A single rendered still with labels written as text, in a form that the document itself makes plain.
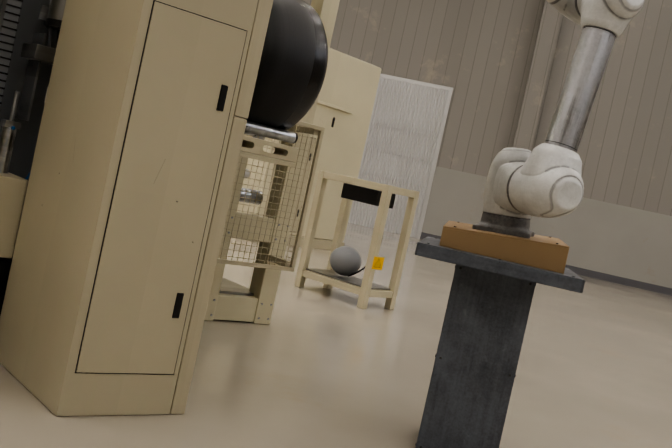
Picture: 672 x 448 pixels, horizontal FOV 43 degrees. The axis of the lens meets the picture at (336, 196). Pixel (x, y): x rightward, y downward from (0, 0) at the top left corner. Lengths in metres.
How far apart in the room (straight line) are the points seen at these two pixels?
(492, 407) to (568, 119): 0.91
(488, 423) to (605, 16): 1.28
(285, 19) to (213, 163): 0.89
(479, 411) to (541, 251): 0.54
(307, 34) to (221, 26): 0.82
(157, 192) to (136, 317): 0.36
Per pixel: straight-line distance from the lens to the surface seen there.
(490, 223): 2.77
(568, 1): 2.86
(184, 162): 2.46
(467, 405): 2.78
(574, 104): 2.66
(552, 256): 2.67
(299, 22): 3.27
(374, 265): 5.45
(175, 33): 2.43
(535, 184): 2.58
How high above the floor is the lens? 0.80
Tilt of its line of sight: 1 degrees down
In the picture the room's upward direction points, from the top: 12 degrees clockwise
